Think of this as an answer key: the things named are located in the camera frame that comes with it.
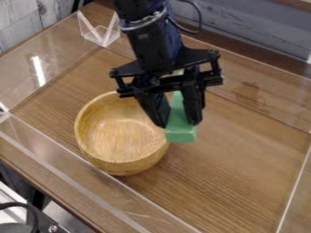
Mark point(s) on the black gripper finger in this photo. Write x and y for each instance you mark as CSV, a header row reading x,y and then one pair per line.
x,y
193,104
156,106

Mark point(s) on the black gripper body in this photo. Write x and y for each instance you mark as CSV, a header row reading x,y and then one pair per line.
x,y
166,65

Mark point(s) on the green rectangular block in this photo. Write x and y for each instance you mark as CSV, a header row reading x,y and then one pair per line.
x,y
180,130

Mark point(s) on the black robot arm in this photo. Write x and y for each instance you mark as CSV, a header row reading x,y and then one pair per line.
x,y
138,11

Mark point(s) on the brown wooden bowl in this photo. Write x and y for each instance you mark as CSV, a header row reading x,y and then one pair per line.
x,y
118,138

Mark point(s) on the clear acrylic corner bracket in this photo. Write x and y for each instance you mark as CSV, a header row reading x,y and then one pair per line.
x,y
102,35

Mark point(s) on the clear acrylic tray wall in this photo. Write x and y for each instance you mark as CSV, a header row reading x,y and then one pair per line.
x,y
94,196

